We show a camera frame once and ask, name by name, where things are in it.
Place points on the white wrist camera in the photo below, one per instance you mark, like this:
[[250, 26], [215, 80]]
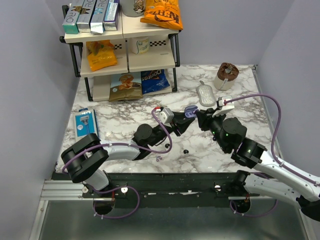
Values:
[[222, 107], [166, 115]]

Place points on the brown paper cup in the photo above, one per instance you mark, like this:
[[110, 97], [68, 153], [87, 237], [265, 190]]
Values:
[[226, 76]]

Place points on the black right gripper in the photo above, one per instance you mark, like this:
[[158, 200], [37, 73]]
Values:
[[204, 117]]

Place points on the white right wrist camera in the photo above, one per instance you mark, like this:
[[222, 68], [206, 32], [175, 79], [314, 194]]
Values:
[[222, 107]]

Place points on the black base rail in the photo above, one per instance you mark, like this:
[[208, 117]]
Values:
[[169, 190]]

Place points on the beige tiered shelf rack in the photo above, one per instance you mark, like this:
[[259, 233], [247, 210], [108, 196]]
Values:
[[163, 53]]

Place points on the tan chips bag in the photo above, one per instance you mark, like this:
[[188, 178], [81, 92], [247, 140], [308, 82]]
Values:
[[126, 86]]

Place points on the orange snack bag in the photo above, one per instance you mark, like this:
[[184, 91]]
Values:
[[100, 54]]

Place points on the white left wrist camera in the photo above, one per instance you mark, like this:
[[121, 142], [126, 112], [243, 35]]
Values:
[[166, 115]]

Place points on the purple blue toothpaste box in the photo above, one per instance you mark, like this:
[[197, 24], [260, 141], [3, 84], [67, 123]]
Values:
[[111, 17]]

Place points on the orange kettle chips bag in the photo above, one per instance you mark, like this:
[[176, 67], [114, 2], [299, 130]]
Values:
[[163, 13]]

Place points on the blue doritos bag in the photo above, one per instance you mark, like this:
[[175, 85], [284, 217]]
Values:
[[153, 81]]

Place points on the blue razor package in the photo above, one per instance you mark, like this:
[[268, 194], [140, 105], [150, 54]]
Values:
[[85, 123]]

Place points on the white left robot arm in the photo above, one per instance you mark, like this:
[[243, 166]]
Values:
[[82, 161]]

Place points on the teal toothpaste box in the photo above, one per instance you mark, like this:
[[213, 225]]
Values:
[[70, 21]]

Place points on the grey cartoon mug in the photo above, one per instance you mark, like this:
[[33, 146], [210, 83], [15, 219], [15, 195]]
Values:
[[133, 8]]

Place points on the silver blue toothpaste box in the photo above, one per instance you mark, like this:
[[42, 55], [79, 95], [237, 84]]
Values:
[[96, 23]]

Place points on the lavender earbud charging case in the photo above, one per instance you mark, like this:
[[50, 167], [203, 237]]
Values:
[[188, 111]]

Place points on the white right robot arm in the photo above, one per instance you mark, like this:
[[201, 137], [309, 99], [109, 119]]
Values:
[[290, 183]]

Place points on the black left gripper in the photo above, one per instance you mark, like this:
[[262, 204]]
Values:
[[182, 125]]

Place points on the white printed mug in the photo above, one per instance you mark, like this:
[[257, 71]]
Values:
[[139, 45]]

